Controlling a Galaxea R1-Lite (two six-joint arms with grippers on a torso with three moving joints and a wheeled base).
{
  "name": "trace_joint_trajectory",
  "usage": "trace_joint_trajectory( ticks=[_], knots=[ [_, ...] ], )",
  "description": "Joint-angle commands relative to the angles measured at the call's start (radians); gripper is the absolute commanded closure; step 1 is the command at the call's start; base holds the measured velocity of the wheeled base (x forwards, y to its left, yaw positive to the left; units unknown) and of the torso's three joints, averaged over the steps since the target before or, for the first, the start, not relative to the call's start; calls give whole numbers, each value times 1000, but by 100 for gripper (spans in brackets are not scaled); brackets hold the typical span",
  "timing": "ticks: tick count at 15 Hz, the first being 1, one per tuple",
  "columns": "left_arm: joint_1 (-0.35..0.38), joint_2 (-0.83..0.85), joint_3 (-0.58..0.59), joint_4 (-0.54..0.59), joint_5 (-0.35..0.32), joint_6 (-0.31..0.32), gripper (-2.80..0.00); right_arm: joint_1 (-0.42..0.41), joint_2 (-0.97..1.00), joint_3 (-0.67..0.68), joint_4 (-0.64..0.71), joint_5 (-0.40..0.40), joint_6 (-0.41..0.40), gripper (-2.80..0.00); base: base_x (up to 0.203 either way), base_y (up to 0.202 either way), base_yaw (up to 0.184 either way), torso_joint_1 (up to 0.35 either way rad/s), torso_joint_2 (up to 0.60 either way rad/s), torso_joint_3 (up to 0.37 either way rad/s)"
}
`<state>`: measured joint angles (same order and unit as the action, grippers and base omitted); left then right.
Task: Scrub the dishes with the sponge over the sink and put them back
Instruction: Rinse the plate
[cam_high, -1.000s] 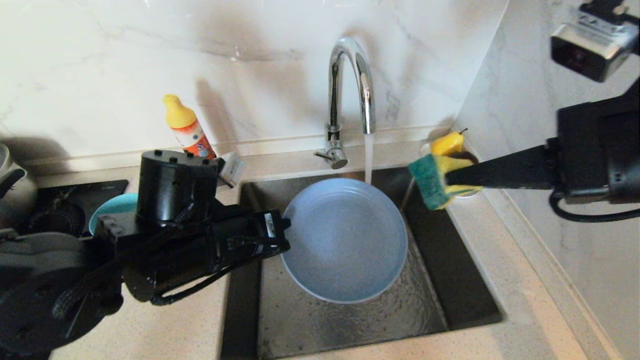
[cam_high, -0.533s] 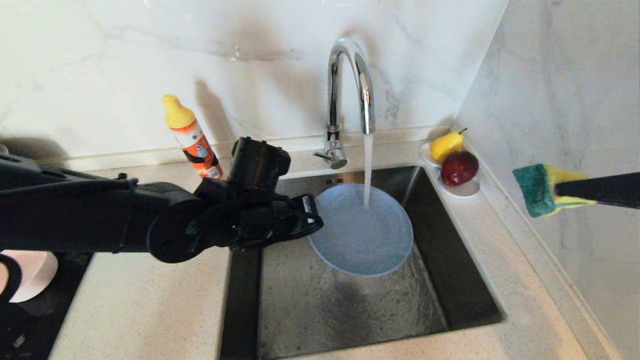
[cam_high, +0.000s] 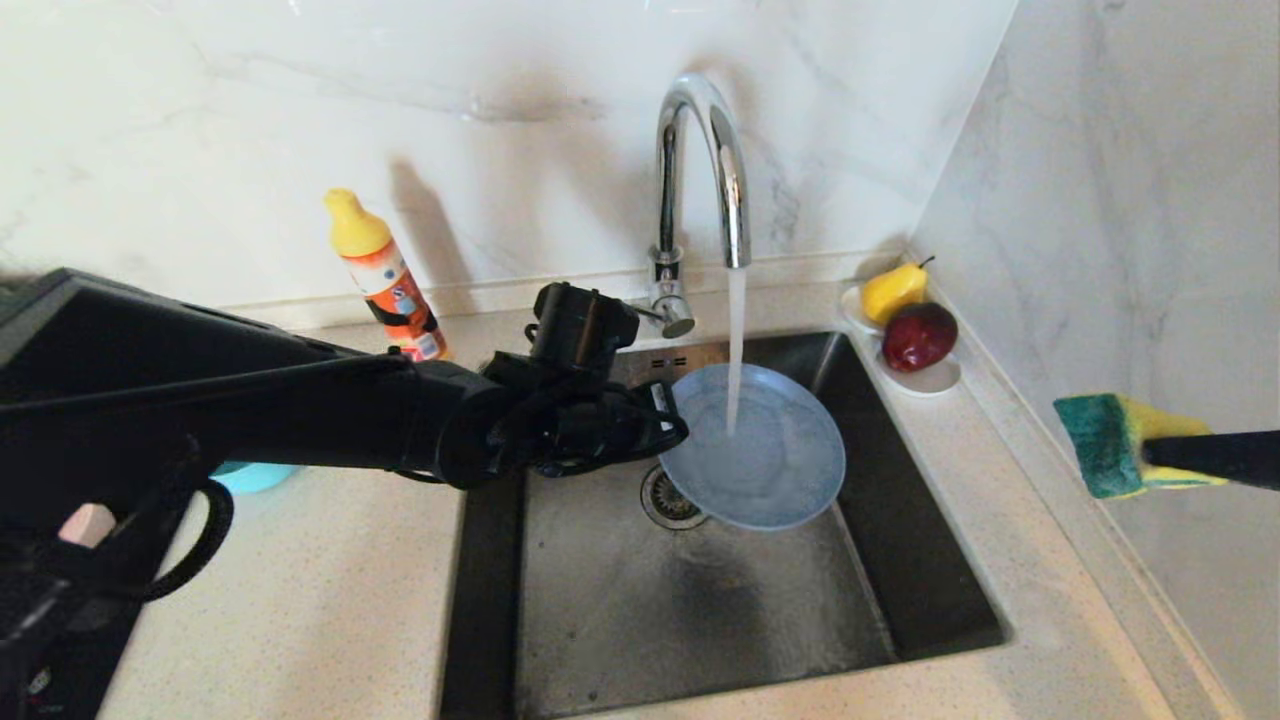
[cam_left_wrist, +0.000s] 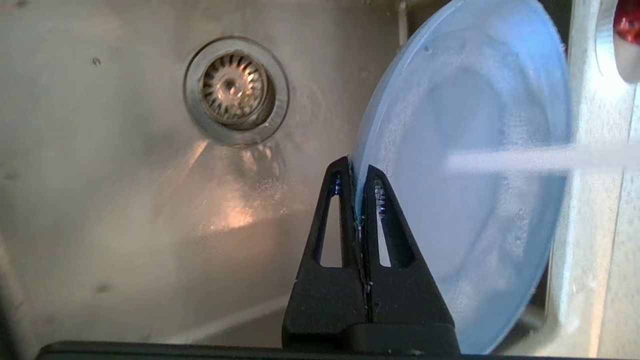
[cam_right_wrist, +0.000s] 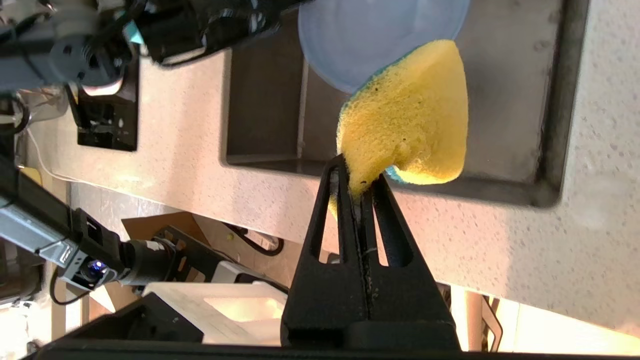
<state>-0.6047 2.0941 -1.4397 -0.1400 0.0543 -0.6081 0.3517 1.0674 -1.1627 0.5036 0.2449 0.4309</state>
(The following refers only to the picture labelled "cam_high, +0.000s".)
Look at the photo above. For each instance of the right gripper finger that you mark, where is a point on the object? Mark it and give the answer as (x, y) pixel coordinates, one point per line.
(1215, 458)

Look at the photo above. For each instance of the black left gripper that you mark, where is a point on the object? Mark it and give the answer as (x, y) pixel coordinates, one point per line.
(600, 425)

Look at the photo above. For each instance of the yellow sponge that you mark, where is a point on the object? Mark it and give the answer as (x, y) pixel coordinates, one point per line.
(1110, 440)

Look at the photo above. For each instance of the chrome gooseneck faucet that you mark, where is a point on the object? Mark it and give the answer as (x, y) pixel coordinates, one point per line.
(672, 288)

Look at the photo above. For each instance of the blue-grey plate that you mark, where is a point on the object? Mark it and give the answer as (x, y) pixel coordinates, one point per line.
(760, 450)

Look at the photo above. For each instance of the orange yellow-capped detergent bottle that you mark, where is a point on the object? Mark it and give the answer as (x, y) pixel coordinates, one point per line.
(390, 285)

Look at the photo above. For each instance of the teal bowl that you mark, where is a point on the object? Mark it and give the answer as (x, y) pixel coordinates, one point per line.
(250, 477)

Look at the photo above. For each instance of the pink bowl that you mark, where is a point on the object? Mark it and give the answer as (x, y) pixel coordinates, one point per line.
(88, 523)

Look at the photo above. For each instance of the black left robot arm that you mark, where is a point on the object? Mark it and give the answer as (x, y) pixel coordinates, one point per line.
(250, 410)

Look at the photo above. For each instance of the stainless steel sink basin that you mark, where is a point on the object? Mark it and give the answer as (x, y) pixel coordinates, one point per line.
(700, 620)

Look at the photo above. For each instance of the round metal drain strainer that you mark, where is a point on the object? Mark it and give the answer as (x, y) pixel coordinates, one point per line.
(665, 505)

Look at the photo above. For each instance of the small white dish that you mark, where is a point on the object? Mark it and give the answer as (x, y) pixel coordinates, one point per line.
(852, 308)
(927, 382)

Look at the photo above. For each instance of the yellow pear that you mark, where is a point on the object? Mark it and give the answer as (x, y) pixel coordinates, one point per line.
(892, 292)

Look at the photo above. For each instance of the dark red apple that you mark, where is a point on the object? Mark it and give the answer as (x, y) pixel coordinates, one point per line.
(918, 336)

